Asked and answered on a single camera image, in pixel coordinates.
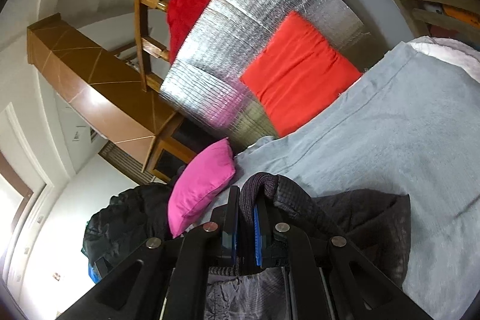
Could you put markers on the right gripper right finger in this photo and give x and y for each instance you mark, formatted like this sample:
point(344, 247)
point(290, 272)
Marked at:
point(327, 277)

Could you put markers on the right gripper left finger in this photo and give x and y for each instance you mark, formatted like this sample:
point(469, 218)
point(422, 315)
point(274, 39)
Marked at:
point(167, 280)

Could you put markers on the dark quilted jacket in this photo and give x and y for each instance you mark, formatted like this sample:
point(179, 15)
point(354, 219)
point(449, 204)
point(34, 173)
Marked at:
point(379, 224)

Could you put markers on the black puffer coat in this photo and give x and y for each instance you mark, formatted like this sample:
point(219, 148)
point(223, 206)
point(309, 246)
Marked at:
point(131, 217)

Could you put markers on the blue jacket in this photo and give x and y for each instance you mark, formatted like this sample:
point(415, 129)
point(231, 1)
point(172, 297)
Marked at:
point(94, 274)

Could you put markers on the pink pillow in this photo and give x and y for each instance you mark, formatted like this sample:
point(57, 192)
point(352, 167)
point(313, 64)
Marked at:
point(207, 175)

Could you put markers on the grey blanket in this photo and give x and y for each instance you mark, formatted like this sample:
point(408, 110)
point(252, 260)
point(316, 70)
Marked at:
point(408, 125)

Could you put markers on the red cushion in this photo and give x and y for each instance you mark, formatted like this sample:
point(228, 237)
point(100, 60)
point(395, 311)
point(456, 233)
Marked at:
point(297, 75)

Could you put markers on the brown wooden cabinet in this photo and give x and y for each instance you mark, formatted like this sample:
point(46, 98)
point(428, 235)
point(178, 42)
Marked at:
point(106, 93)

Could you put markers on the silver insulation mat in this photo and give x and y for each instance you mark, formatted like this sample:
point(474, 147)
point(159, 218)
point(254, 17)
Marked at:
point(204, 81)

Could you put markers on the wooden stair railing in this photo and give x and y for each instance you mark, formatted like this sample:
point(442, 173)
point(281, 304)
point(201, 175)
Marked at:
point(147, 46)

